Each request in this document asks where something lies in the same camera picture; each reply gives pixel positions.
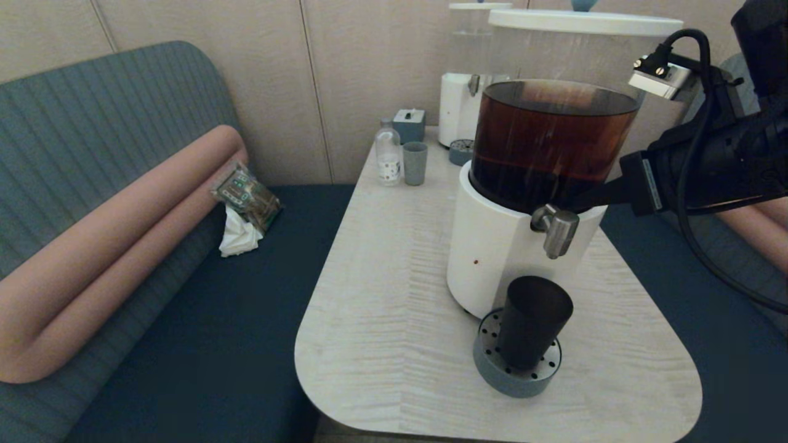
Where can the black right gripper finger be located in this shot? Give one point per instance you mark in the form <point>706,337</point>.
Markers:
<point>606,203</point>
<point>606,189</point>

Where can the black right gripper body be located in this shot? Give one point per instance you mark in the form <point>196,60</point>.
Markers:
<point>708,166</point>

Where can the large tea beverage dispenser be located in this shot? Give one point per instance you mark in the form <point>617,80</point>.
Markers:
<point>505,258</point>

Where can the dark grey tall cup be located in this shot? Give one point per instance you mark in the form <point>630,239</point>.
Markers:
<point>529,326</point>

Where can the grey-blue small cup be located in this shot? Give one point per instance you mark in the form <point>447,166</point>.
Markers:
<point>414,165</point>

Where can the pink bolster cushion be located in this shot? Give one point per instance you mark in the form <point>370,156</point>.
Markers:
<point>763,237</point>
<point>123,221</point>

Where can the small blue drip tray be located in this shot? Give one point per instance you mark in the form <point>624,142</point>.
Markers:
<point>460,152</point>

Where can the empty white beverage dispenser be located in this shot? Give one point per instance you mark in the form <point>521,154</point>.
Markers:
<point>455,104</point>

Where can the blue perforated drip tray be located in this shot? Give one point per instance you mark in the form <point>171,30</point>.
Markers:
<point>511,383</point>

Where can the blue tissue box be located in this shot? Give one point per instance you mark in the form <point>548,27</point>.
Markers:
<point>408,126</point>

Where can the teal upholstered bench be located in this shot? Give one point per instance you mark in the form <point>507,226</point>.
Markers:
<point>215,344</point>
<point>726,375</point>

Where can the clear plastic water bottle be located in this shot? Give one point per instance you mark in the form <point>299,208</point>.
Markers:
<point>388,160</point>

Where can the printed plastic tissue packet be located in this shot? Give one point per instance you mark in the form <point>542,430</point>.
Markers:
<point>246,197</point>

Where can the crumpled white tissue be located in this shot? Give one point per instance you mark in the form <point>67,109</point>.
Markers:
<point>237,237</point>

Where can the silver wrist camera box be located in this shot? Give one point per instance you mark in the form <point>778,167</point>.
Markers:
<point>662,81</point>

